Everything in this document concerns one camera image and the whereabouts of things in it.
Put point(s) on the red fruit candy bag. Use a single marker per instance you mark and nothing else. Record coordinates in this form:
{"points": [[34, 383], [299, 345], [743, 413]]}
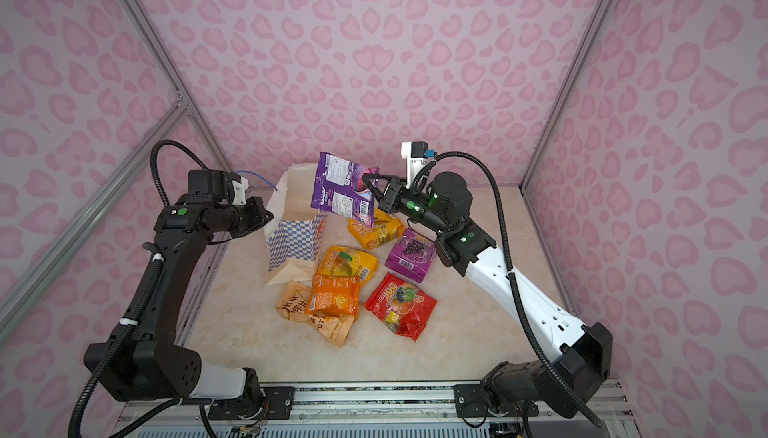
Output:
{"points": [[401, 306]]}

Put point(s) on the purple grape candy bag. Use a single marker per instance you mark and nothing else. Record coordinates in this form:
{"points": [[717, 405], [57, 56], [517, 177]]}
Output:
{"points": [[412, 256]]}

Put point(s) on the orange corn snack bag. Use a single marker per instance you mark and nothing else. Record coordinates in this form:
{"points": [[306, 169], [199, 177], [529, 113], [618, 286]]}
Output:
{"points": [[334, 296]]}

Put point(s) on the checkered paper bag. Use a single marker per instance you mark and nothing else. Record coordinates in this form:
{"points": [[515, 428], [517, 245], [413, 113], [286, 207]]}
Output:
{"points": [[294, 236]]}

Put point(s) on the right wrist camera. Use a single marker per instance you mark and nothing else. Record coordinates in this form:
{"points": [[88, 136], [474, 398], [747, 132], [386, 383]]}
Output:
{"points": [[416, 155]]}

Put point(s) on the aluminium frame post left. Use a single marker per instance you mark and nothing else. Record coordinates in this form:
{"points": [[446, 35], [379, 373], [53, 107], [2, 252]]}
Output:
{"points": [[167, 66]]}

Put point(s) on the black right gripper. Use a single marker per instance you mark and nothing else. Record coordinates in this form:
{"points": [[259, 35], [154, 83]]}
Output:
{"points": [[391, 202]]}

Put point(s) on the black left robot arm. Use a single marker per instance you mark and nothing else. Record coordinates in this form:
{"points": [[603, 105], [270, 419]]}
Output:
{"points": [[141, 360]]}

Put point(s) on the aluminium frame post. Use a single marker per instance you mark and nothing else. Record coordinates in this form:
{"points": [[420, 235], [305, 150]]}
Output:
{"points": [[585, 46], [167, 66]]}

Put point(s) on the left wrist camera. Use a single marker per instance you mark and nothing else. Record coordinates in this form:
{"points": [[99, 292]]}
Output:
{"points": [[216, 187]]}

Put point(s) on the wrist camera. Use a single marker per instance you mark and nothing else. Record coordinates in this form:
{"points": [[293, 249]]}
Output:
{"points": [[416, 155], [216, 187]]}

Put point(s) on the aluminium diagonal frame bar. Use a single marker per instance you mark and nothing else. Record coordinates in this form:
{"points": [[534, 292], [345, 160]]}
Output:
{"points": [[25, 295]]}

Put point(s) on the yellow candy bag far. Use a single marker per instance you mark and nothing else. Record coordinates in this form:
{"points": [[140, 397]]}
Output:
{"points": [[385, 228]]}

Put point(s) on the tan paper snack bag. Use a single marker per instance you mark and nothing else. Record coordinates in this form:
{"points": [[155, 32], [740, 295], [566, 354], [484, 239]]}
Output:
{"points": [[293, 306]]}

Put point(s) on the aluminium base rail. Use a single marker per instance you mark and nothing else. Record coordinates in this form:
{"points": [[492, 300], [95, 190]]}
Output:
{"points": [[392, 409]]}

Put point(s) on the purple white snack bag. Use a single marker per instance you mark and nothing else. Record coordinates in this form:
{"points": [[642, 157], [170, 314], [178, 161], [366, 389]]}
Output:
{"points": [[339, 188]]}

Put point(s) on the yellow fruit candy bag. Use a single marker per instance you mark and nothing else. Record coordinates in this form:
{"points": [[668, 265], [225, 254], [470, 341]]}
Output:
{"points": [[346, 262]]}

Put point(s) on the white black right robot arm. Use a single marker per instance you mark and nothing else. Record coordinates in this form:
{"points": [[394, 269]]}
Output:
{"points": [[572, 359]]}

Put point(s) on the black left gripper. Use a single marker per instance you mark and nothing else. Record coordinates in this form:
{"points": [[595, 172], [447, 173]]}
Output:
{"points": [[260, 214]]}

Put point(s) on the aluminium frame post right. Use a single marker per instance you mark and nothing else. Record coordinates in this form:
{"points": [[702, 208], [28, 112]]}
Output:
{"points": [[585, 46]]}

